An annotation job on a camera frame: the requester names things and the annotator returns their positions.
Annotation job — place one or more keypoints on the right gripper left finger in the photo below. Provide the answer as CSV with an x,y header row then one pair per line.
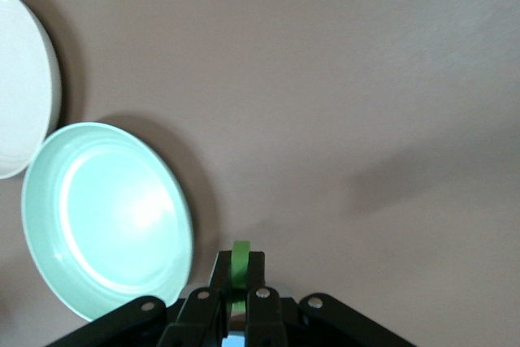
x,y
191,322

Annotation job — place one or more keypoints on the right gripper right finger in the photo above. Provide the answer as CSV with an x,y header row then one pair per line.
x,y
276,322

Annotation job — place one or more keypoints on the green foam letter B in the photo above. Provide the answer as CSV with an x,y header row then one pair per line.
x,y
239,257

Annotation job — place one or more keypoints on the pale green round plate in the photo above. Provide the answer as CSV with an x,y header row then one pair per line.
x,y
113,217

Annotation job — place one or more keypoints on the brown table mat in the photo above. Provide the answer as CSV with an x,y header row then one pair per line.
x,y
325,79

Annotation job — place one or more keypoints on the cream round plate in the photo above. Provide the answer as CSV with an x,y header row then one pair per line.
x,y
20,79

